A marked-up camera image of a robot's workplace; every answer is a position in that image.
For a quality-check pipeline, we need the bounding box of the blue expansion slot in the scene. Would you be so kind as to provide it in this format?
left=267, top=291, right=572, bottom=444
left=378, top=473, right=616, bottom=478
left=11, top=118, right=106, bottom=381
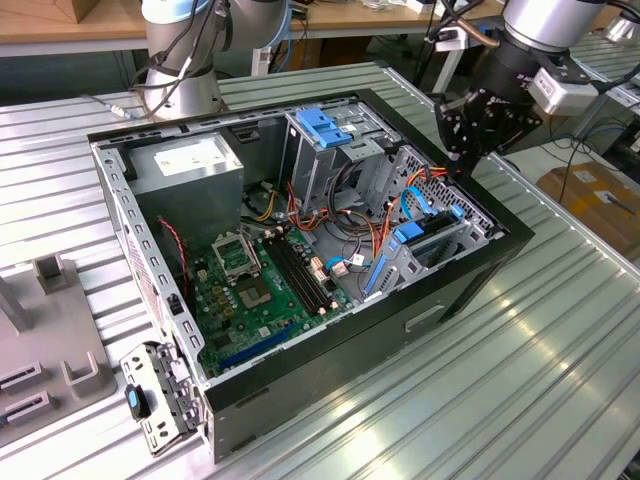
left=218, top=322, right=297, bottom=372

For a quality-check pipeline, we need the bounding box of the red orange wire bundle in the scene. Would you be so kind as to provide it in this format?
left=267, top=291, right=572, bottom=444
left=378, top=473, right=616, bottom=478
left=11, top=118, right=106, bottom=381
left=284, top=179, right=399, bottom=261

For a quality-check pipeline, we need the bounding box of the blue plastic drive latch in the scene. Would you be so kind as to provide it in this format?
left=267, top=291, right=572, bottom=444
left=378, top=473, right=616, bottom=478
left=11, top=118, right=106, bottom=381
left=295, top=108, right=354, bottom=150

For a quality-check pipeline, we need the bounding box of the hinged metal card retainer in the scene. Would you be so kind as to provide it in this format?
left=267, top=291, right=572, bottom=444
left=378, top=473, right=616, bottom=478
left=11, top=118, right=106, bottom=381
left=119, top=340, right=209, bottom=457

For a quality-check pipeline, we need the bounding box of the CPU socket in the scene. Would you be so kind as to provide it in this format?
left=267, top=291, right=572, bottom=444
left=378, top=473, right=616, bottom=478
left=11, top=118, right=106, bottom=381
left=237, top=279, right=274, bottom=311

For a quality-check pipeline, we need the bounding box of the grey metal drive cage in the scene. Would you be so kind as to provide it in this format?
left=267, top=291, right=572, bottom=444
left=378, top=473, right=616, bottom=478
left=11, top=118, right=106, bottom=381
left=278, top=110, right=401, bottom=219

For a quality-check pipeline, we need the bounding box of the black RAM slot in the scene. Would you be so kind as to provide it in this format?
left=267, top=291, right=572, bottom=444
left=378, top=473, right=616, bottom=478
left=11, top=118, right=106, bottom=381
left=281, top=232, right=337, bottom=306
left=275, top=234, right=333, bottom=309
left=269, top=236, right=329, bottom=313
left=263, top=238, right=324, bottom=316

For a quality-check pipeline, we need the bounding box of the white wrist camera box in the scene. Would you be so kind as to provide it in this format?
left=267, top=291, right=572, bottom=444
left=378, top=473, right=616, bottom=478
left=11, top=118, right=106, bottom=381
left=528, top=67, right=601, bottom=117

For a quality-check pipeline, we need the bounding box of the long blue data wire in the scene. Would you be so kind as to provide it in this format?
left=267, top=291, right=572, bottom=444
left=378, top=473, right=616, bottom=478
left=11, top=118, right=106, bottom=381
left=398, top=185, right=439, bottom=224

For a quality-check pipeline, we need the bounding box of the grey cable with plug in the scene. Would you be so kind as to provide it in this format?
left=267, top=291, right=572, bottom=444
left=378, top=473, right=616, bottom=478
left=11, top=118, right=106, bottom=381
left=79, top=92, right=154, bottom=121

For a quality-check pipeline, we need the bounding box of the black latch with blue stripe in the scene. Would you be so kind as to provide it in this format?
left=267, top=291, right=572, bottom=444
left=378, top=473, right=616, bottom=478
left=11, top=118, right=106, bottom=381
left=123, top=383, right=151, bottom=420

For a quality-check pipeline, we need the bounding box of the labelled brown cardboard box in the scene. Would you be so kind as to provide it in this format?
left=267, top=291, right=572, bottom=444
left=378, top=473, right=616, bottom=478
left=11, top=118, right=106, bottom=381
left=535, top=160, right=640, bottom=257

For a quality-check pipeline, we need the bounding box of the grey metal disk bay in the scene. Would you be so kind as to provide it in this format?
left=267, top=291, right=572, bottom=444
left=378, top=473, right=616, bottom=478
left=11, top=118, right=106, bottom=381
left=357, top=144, right=507, bottom=307

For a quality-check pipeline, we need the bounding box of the short blue data wire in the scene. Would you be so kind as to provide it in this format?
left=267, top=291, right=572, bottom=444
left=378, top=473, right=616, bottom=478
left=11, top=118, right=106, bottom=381
left=322, top=253, right=374, bottom=274

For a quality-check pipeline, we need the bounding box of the metal wire locking lever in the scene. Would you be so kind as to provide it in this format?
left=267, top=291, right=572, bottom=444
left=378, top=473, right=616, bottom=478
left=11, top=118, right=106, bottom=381
left=241, top=227, right=265, bottom=277

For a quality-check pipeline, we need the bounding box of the metal slat side table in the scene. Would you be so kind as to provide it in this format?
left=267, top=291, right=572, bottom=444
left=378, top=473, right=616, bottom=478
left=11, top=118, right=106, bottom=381
left=564, top=29, right=640, bottom=146

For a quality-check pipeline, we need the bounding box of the wooden desk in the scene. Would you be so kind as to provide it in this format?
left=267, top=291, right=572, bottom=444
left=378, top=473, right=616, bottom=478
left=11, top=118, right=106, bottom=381
left=0, top=0, right=506, bottom=96

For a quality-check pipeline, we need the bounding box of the grey parts rack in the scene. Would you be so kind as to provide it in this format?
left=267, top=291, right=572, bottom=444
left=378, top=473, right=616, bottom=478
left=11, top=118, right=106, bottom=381
left=0, top=252, right=119, bottom=444

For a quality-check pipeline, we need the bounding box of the yellow black wire bundle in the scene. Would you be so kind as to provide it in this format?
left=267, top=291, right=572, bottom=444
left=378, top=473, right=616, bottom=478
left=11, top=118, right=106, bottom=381
left=241, top=180, right=281, bottom=224

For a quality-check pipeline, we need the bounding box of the green motherboard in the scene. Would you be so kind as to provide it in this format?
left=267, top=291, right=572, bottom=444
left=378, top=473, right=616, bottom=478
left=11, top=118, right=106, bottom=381
left=192, top=227, right=351, bottom=379

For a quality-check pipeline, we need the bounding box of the metal socket cover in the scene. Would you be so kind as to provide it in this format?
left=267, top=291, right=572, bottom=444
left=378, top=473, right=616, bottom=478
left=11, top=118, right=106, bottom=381
left=210, top=232, right=261, bottom=286

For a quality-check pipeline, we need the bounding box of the hard disk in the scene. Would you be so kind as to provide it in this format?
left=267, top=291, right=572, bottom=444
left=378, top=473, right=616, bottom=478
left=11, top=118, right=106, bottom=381
left=363, top=203, right=465, bottom=297

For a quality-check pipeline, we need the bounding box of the black PC case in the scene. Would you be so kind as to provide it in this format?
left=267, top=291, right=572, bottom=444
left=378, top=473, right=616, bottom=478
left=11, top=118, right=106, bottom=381
left=87, top=88, right=536, bottom=464

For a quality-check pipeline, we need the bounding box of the grey power supply unit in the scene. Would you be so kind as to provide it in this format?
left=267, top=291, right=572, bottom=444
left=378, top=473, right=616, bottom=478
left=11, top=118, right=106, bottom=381
left=127, top=132, right=246, bottom=261

